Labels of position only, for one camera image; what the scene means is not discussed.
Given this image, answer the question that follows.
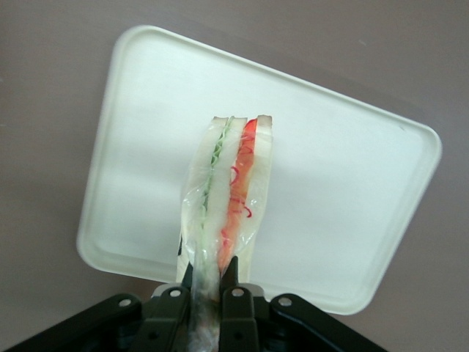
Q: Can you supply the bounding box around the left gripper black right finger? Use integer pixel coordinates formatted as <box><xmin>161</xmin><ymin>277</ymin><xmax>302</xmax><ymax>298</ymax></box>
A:
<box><xmin>218</xmin><ymin>255</ymin><xmax>262</xmax><ymax>352</ymax></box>

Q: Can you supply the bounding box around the cream plastic tray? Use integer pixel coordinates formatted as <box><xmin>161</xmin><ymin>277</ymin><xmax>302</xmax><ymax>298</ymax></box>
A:
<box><xmin>75</xmin><ymin>24</ymin><xmax>443</xmax><ymax>316</ymax></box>

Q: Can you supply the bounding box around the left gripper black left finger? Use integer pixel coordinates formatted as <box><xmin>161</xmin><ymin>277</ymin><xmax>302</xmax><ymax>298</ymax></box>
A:
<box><xmin>140</xmin><ymin>261</ymin><xmax>194</xmax><ymax>352</ymax></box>

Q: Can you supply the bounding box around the triangular sandwich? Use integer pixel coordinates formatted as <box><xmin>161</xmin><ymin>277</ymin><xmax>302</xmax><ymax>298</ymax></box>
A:
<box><xmin>176</xmin><ymin>114</ymin><xmax>275</xmax><ymax>352</ymax></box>

